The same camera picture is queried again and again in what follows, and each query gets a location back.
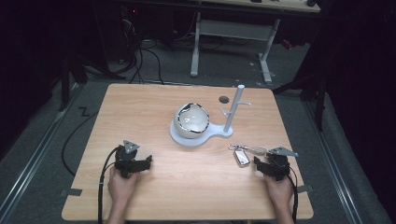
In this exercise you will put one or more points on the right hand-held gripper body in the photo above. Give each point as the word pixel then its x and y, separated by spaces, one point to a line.
pixel 278 161

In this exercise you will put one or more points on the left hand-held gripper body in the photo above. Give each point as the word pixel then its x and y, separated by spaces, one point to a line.
pixel 126 158

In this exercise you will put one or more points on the beige oval key tag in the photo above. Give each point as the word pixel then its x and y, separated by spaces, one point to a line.
pixel 258 151

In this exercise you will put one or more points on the silver key fob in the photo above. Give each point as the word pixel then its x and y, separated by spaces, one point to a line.
pixel 242 157

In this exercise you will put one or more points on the person's right hand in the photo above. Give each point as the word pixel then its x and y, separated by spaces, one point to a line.
pixel 279 191

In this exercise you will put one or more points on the person's left hand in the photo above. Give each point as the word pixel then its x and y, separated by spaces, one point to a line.
pixel 121 185

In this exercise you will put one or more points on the grey tape piece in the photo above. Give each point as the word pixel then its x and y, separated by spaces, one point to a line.
pixel 72 192
pixel 305 188

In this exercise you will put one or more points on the white round bowl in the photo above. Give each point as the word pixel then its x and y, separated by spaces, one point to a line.
pixel 191 120

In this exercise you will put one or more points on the white stand with pegs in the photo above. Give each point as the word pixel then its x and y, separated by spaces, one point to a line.
pixel 229 109

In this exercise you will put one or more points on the round table grommet hole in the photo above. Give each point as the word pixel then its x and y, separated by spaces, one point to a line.
pixel 223 99

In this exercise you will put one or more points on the black stand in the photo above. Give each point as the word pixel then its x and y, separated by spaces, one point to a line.
pixel 67 84
pixel 311 90

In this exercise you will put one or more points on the white-legged background table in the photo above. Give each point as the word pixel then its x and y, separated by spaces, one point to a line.
pixel 232 31

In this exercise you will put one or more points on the metal floor rail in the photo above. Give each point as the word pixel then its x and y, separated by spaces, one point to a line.
pixel 334 168
pixel 31 161

